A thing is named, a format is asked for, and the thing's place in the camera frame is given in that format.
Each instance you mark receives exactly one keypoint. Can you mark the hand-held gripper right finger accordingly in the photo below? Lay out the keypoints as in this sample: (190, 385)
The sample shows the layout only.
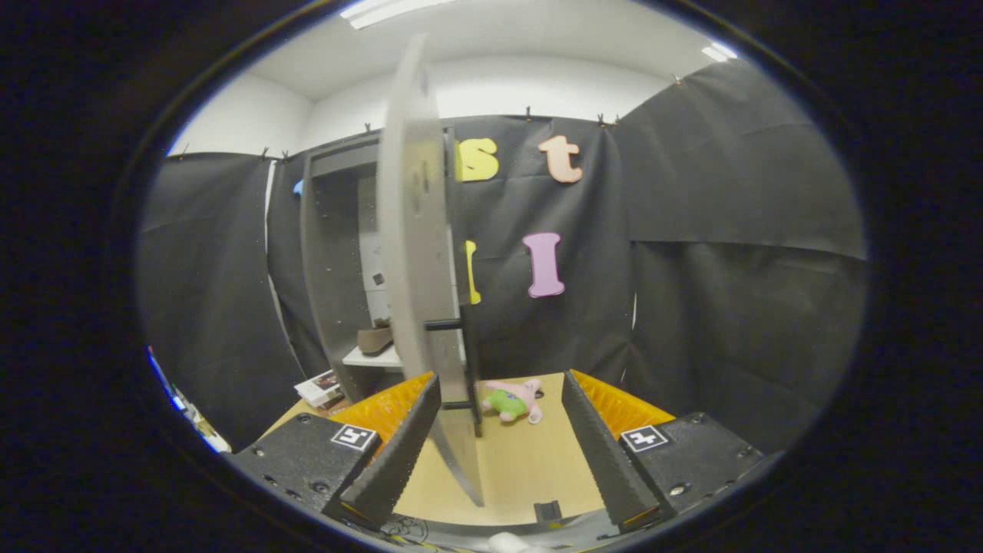
(603, 461)

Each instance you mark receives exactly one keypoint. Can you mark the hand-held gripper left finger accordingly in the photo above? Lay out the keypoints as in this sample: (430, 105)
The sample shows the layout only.
(399, 468)

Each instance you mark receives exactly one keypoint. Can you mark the brown fuzzy shoe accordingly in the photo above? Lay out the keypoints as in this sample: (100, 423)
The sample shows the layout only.
(375, 339)

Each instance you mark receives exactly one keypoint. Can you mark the grey shoe cabinet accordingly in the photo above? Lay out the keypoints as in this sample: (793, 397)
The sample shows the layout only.
(330, 269)

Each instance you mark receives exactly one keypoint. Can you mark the beige shoe cabinet door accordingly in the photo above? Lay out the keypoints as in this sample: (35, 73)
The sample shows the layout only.
(415, 253)

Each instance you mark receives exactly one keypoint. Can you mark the pink green plush toy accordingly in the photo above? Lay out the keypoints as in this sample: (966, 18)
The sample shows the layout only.
(511, 401)

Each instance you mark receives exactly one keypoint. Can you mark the pile of mixed clutter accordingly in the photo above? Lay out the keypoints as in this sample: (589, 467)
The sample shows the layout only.
(192, 415)

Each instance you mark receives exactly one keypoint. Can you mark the black backdrop cloth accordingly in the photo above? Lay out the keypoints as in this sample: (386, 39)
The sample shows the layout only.
(729, 192)

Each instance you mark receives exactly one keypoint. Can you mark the small ceiling light panel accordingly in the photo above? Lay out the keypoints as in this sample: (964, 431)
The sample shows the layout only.
(718, 52)

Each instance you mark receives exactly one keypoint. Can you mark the long ceiling light panel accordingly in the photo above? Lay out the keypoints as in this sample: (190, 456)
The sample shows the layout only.
(384, 11)

